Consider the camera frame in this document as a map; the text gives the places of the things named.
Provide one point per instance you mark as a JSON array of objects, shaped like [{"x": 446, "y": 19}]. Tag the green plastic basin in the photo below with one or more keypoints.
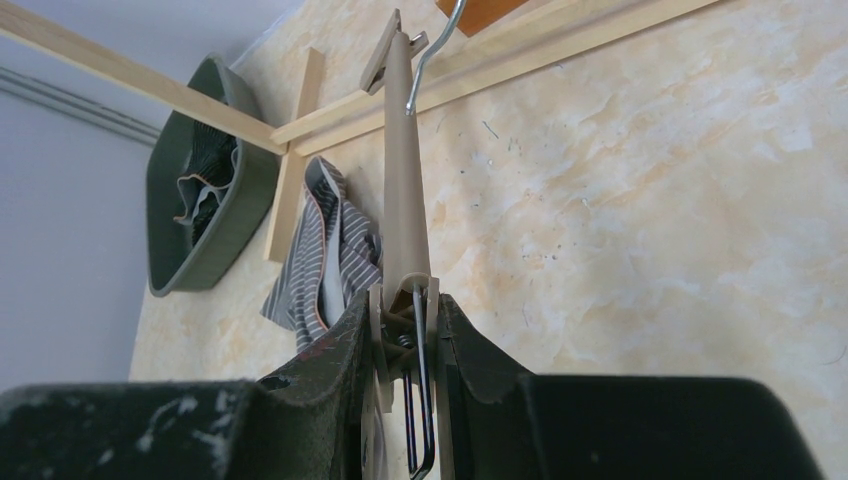
[{"x": 174, "y": 264}]

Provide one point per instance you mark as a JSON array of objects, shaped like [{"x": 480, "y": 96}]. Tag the wooden compartment tray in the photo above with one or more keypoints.
[{"x": 480, "y": 14}]

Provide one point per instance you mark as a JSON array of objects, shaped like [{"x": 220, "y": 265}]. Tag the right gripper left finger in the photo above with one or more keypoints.
[{"x": 302, "y": 421}]

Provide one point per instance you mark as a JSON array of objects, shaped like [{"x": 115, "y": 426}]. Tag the wooden clothes rack frame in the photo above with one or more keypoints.
[{"x": 551, "y": 33}]

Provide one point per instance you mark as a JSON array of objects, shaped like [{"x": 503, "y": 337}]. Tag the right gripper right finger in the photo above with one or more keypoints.
[{"x": 499, "y": 420}]

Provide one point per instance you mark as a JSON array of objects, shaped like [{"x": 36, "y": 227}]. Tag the grey striped underwear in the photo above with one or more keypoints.
[{"x": 335, "y": 254}]

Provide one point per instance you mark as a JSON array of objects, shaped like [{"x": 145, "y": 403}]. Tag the wooden clip hanger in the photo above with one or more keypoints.
[{"x": 403, "y": 309}]

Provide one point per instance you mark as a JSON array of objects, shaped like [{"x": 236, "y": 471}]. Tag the black underwear orange trim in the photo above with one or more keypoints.
[{"x": 203, "y": 185}]

